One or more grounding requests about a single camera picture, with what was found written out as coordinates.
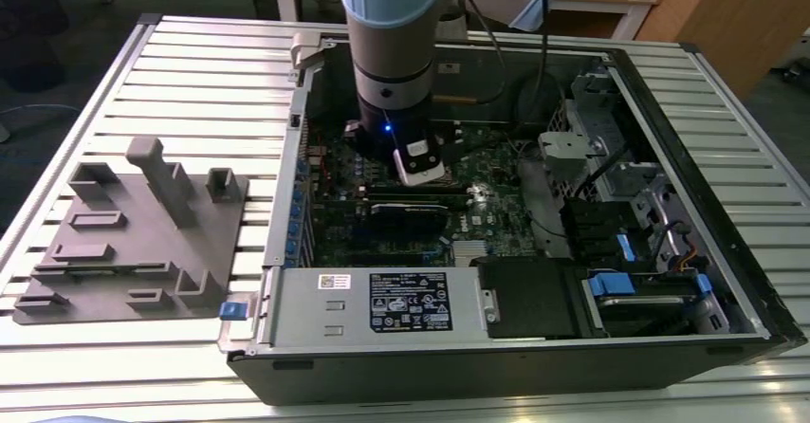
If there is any silver metal bracket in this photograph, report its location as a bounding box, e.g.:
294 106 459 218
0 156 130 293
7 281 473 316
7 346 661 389
537 131 607 164

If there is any wooden cabinet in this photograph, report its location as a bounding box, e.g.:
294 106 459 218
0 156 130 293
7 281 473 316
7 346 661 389
631 0 810 100

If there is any metal drive cage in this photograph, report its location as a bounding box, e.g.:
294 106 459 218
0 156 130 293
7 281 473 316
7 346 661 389
555 74 682 272

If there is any black RAM slot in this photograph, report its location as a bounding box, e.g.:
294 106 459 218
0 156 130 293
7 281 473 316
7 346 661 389
364 193 474 201
366 187 473 195
367 181 471 190
363 198 475 208

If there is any silver chipset heatsink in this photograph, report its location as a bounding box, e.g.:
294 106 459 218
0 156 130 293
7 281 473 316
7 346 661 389
451 241 497 259

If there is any grey office chair base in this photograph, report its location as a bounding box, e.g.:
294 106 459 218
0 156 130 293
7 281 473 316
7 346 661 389
782 28 810 85

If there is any thick black cable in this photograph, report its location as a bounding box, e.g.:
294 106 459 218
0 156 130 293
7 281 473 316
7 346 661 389
573 150 631 204

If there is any black hard disk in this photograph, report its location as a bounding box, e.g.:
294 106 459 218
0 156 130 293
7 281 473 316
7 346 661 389
594 295 695 340

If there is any black graphics card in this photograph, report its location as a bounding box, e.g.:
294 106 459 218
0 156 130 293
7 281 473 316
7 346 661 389
368 202 454 249

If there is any grey parts rack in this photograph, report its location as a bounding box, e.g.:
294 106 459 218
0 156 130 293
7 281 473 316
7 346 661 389
11 137 252 326

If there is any black PC case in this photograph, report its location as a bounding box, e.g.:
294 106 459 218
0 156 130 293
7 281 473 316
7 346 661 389
216 31 810 408

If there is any green motherboard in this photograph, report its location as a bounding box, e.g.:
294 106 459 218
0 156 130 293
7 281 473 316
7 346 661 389
302 109 553 271

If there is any blue disk carrier handle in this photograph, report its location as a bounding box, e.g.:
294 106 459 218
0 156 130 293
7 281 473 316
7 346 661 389
586 273 638 297

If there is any grey case handle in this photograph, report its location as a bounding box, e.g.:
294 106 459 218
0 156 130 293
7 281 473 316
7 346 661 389
288 32 326 71

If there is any orange yellow wire bundle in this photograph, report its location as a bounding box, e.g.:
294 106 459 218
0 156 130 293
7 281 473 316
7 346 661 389
674 247 705 275

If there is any silver power supply unit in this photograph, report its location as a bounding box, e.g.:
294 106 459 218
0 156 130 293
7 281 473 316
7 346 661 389
256 268 502 348

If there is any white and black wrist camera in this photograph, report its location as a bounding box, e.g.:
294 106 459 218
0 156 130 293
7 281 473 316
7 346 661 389
391 134 448 187

